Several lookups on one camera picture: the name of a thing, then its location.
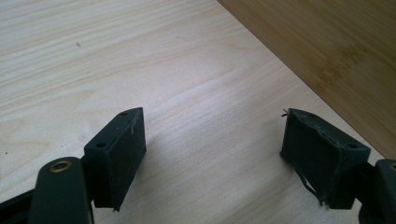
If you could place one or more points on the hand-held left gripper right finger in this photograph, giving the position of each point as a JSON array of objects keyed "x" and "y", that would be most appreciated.
[{"x": 320, "y": 155}]

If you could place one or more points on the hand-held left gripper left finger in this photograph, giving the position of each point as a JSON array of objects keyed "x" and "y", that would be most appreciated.
[{"x": 120, "y": 155}]

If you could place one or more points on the wooden tea box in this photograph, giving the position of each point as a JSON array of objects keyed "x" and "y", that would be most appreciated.
[{"x": 327, "y": 46}]

